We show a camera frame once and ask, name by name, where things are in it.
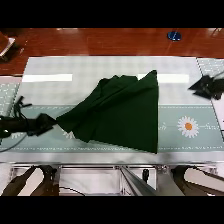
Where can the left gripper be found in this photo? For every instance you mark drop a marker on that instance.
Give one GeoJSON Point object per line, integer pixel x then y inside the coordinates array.
{"type": "Point", "coordinates": [44, 123]}

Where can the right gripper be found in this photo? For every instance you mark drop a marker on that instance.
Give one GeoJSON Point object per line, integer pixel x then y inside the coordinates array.
{"type": "Point", "coordinates": [206, 87]}

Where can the dark green garment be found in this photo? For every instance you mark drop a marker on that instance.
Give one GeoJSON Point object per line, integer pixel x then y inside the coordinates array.
{"type": "Point", "coordinates": [126, 113]}

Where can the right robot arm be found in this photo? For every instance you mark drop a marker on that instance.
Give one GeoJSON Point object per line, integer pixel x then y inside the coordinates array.
{"type": "Point", "coordinates": [200, 180]}

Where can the blue round object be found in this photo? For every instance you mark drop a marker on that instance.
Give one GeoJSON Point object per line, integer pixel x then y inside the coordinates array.
{"type": "Point", "coordinates": [174, 35]}

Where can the silver frame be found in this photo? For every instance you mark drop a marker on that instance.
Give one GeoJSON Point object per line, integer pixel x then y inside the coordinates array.
{"type": "Point", "coordinates": [140, 186]}

